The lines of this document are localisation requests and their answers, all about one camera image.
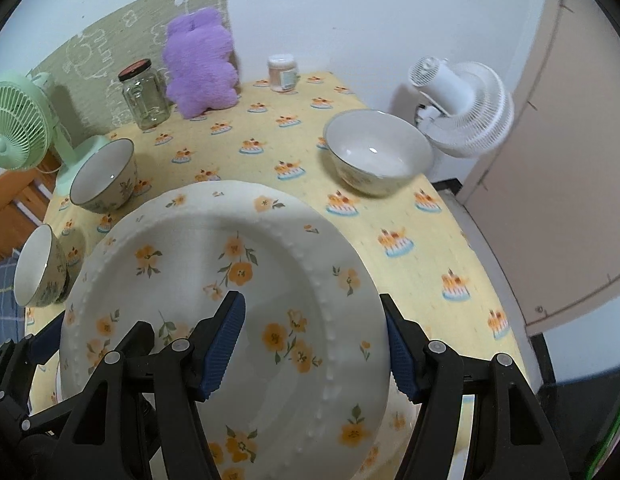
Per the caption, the blue checked bedsheet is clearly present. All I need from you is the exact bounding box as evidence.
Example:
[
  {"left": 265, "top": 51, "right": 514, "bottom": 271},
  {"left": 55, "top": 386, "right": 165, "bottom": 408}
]
[{"left": 0, "top": 255, "right": 30, "bottom": 356}]

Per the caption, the green patterned wall sheet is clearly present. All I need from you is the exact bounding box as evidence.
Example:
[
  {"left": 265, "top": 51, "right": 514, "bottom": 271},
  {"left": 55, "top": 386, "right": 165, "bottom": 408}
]
[{"left": 27, "top": 0, "right": 235, "bottom": 136}]

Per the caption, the white plate with orange flowers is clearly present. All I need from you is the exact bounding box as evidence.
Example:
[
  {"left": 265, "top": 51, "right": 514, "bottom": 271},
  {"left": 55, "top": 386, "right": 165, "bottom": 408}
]
[{"left": 58, "top": 180, "right": 395, "bottom": 480}]

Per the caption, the white scalloped floral plate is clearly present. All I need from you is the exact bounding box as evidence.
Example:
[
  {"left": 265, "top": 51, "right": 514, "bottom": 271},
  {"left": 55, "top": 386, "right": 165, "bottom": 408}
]
[{"left": 360, "top": 391, "right": 481, "bottom": 480}]

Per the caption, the yellow cake-print tablecloth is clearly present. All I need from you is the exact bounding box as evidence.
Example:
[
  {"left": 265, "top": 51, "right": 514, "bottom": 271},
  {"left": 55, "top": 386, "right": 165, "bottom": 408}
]
[{"left": 27, "top": 71, "right": 536, "bottom": 480}]

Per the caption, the glass jar with dark lid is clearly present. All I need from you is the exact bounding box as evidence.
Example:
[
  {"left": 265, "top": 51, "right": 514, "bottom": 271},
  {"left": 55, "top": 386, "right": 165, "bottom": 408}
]
[{"left": 118, "top": 59, "right": 171, "bottom": 131}]

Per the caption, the cotton swab container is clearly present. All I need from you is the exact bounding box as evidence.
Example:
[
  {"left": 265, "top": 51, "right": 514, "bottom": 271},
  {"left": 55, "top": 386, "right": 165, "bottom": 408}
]
[{"left": 267, "top": 54, "right": 301, "bottom": 93}]

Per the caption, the white desk fan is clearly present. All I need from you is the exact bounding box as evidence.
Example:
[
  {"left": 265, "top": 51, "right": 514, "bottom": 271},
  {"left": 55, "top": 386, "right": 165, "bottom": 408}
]
[{"left": 407, "top": 56, "right": 516, "bottom": 158}]

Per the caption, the purple plush toy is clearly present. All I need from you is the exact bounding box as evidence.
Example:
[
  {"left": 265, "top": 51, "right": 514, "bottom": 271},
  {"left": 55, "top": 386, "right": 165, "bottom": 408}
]
[{"left": 162, "top": 6, "right": 239, "bottom": 120}]

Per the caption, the large white floral bowl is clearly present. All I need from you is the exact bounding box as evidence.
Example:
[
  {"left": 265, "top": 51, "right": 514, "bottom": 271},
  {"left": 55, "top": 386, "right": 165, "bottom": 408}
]
[{"left": 323, "top": 109, "right": 435, "bottom": 197}]

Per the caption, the beige door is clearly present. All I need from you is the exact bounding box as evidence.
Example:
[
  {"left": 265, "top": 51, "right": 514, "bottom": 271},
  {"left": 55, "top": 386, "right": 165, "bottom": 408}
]
[{"left": 460, "top": 0, "right": 620, "bottom": 338}]

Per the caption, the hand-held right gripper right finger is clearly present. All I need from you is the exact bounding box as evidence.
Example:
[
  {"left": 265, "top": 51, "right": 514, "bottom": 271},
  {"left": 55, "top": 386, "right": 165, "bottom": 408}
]
[{"left": 379, "top": 293, "right": 573, "bottom": 480}]

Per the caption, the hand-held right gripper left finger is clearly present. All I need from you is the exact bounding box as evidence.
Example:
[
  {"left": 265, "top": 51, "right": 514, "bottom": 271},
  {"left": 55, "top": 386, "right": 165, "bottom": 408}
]
[{"left": 54, "top": 291, "right": 247, "bottom": 480}]

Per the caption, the wooden bed headboard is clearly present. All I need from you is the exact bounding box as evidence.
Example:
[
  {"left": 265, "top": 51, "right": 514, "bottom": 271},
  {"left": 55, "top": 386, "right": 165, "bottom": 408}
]
[{"left": 0, "top": 152, "right": 60, "bottom": 261}]

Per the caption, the green desk fan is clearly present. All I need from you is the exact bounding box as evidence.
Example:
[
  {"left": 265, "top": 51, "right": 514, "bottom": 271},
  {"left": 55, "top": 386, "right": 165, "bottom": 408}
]
[{"left": 0, "top": 72, "right": 118, "bottom": 200}]

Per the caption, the small floral bowl dark rim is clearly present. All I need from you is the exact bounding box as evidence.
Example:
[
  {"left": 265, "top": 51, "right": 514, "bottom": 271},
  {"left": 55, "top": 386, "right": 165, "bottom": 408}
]
[
  {"left": 69, "top": 138, "right": 139, "bottom": 213},
  {"left": 13, "top": 224, "right": 73, "bottom": 308}
]

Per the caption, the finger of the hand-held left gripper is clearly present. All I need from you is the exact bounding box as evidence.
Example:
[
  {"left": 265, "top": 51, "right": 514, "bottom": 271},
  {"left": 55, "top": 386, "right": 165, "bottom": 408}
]
[{"left": 0, "top": 316, "right": 66, "bottom": 461}]

